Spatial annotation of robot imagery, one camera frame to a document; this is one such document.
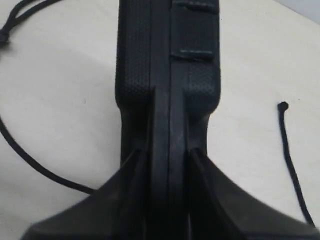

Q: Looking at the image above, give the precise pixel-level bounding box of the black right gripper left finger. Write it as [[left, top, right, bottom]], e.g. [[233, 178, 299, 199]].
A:
[[22, 150, 148, 240]]

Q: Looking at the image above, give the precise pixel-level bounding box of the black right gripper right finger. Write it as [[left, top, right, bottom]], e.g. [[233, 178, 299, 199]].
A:
[[189, 149, 320, 240]]

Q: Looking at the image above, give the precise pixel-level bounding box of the black braided rope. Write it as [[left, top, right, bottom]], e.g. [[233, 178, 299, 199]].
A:
[[0, 0, 317, 228]]

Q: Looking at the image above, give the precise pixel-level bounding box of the black plastic carry case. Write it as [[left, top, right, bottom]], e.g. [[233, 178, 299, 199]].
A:
[[115, 0, 221, 240]]

